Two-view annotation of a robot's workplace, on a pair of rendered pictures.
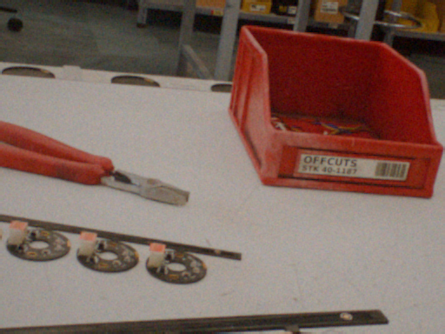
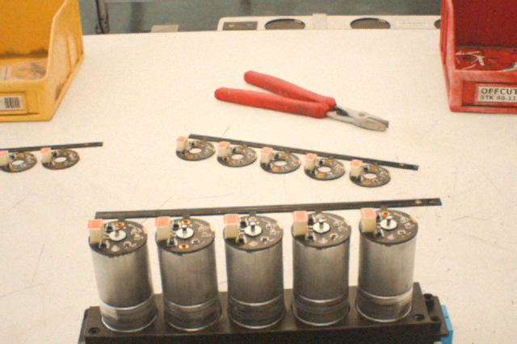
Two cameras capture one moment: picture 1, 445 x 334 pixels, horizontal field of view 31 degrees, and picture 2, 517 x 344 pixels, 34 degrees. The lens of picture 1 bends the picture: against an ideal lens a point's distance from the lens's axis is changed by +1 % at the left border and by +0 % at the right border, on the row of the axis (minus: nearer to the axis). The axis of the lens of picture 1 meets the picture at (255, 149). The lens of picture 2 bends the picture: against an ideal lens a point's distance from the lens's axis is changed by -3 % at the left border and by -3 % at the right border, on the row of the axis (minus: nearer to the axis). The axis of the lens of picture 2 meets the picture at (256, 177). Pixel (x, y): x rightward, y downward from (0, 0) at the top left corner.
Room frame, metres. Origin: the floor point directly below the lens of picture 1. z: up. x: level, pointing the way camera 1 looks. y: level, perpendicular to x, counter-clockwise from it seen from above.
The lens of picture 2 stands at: (-0.16, -0.09, 1.01)
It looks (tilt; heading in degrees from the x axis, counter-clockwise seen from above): 30 degrees down; 23
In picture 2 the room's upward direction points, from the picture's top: 2 degrees counter-clockwise
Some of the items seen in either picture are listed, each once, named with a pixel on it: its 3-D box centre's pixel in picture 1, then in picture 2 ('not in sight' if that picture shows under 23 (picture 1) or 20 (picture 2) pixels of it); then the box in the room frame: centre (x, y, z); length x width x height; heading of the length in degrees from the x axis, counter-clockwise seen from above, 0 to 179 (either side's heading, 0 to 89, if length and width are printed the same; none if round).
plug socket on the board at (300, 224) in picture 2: not in sight; (302, 222); (0.13, 0.01, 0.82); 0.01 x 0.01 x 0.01; 23
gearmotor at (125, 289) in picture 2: not in sight; (124, 283); (0.10, 0.08, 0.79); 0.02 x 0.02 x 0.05
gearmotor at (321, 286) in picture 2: not in sight; (321, 276); (0.13, 0.00, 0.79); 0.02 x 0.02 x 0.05
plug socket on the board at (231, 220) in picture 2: not in sight; (233, 225); (0.12, 0.04, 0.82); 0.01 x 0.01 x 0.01; 23
